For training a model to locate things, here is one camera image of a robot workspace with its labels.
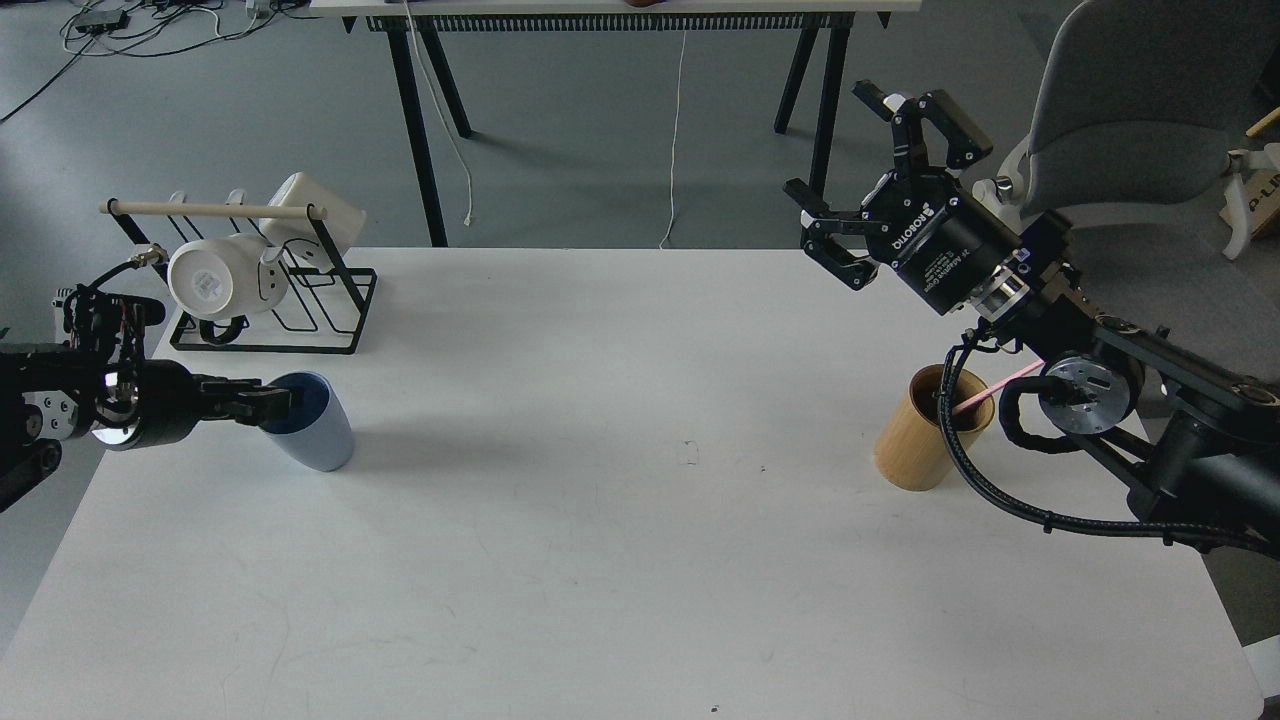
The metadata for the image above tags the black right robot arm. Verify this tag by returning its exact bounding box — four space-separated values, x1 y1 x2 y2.
783 79 1277 559

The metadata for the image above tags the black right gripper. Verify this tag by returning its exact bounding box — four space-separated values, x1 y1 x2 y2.
783 79 1032 318

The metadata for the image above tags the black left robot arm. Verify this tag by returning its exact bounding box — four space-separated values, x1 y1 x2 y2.
1 245 314 509

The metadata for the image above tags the white wooden stand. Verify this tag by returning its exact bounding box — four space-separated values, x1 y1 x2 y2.
1221 140 1279 261

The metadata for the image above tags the black wire mug rack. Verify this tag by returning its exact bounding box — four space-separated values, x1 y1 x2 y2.
99 192 378 355

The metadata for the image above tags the white cable with plug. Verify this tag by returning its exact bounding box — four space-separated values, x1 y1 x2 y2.
402 0 475 228

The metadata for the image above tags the white hanging cable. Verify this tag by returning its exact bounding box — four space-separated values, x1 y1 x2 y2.
659 28 689 250

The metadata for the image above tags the white round mug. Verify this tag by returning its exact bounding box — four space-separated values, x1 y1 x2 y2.
166 233 289 322

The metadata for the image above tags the black trestle background table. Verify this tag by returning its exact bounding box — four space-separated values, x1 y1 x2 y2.
307 1 922 250

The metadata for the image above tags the floor cable bundle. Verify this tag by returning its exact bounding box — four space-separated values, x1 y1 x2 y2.
0 0 311 126

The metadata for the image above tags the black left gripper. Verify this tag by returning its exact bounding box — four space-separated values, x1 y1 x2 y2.
92 360 305 451

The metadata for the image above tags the pink chopstick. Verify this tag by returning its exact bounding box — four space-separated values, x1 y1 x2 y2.
951 360 1044 415

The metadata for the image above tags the grey office chair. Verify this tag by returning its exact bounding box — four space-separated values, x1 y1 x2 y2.
973 1 1277 375

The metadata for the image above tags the blue cup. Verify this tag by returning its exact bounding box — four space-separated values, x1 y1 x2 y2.
261 372 355 471

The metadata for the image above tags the bamboo cup holder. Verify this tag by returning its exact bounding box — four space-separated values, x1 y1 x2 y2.
873 364 996 492

